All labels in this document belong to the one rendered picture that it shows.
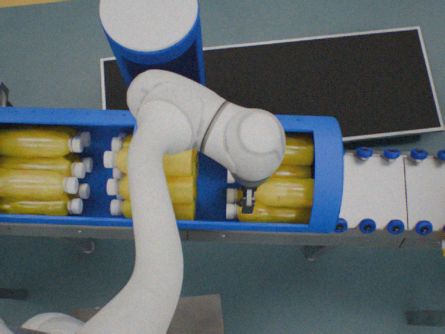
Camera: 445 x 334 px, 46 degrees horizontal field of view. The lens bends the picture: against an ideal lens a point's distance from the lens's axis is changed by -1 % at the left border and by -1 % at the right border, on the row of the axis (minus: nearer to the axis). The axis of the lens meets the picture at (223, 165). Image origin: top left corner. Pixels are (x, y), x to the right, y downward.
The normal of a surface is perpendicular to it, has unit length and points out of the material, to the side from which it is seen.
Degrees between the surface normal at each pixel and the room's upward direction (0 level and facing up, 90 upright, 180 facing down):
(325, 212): 52
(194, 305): 4
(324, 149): 8
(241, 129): 7
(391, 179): 0
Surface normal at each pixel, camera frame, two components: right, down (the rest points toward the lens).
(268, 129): 0.21, -0.33
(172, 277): 0.68, -0.53
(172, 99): 0.18, -0.67
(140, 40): 0.00, -0.27
